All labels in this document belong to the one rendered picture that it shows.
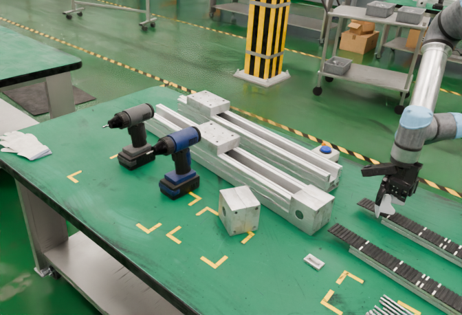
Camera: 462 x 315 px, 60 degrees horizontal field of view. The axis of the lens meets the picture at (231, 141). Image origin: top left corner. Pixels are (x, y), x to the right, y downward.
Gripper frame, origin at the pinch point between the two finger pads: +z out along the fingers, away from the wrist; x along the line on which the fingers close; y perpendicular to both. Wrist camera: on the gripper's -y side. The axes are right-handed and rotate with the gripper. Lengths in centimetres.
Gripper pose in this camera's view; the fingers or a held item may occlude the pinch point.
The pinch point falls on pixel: (380, 209)
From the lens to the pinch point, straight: 136.0
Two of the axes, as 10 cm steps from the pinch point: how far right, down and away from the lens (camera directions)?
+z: -0.6, 8.7, 4.8
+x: 7.2, -3.0, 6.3
